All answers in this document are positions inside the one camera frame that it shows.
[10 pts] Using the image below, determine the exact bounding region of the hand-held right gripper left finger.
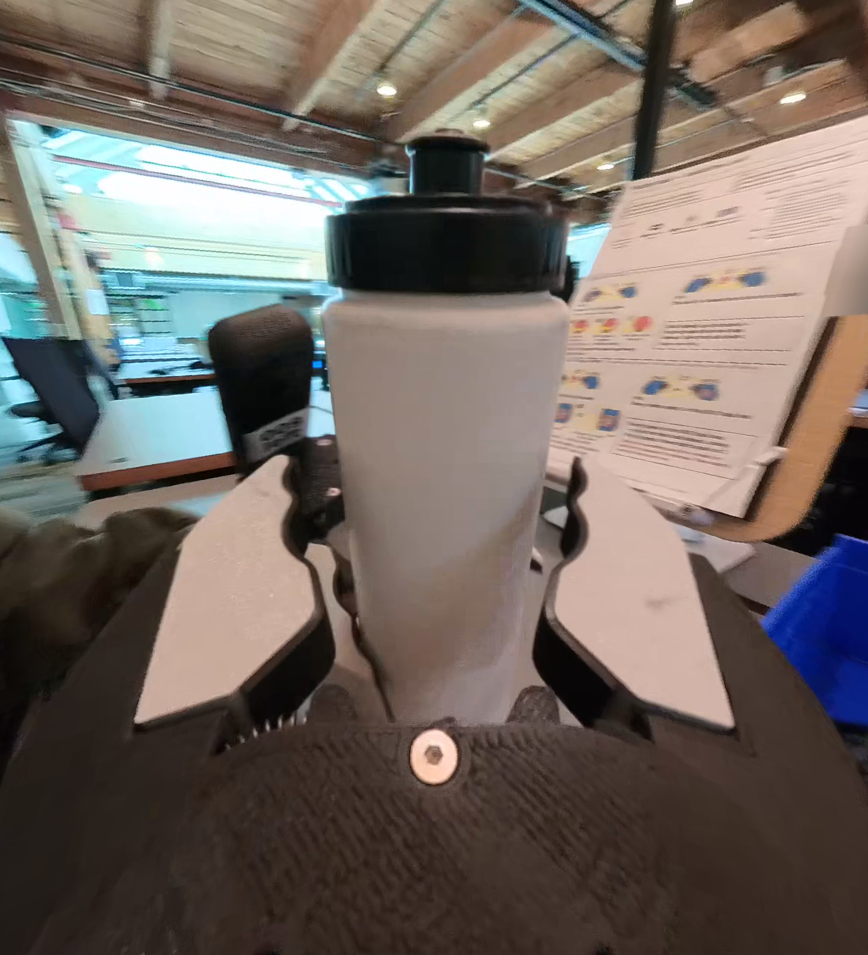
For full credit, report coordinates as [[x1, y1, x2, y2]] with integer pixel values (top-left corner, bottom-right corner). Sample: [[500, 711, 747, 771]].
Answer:
[[134, 454, 338, 728]]

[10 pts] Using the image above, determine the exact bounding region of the black ceiling track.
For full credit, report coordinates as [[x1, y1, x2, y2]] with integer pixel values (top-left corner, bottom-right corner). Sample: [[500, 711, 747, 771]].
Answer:
[[516, 0, 647, 72]]

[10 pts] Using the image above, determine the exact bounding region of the black metal pole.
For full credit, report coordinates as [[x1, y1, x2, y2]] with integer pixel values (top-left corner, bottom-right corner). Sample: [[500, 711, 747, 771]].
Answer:
[[631, 0, 679, 180]]

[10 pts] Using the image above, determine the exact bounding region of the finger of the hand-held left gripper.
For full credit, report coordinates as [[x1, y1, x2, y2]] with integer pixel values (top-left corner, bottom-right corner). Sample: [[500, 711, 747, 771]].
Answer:
[[305, 537, 397, 723]]

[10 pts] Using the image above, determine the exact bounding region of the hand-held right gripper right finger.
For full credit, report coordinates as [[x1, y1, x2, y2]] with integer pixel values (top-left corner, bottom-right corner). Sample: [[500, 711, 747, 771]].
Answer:
[[532, 457, 735, 732]]

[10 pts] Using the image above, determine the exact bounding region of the white cylinder with black cap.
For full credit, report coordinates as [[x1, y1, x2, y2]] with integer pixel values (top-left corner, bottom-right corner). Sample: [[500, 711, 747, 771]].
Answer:
[[320, 134, 573, 725]]

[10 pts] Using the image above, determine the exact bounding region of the printed instruction sheet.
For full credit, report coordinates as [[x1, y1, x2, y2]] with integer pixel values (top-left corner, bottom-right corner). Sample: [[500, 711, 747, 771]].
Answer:
[[546, 100, 868, 519]]

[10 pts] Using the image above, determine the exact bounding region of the person's left forearm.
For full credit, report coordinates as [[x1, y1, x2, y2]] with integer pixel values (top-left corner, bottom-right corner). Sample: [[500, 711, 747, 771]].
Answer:
[[0, 488, 197, 844]]

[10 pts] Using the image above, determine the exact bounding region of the black divider panel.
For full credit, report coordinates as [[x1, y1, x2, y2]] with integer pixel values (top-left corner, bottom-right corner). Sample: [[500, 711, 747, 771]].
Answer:
[[1, 336, 102, 464]]

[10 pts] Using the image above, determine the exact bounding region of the blue plastic bin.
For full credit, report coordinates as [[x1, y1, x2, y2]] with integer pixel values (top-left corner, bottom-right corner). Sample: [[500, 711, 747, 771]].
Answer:
[[762, 533, 868, 747]]

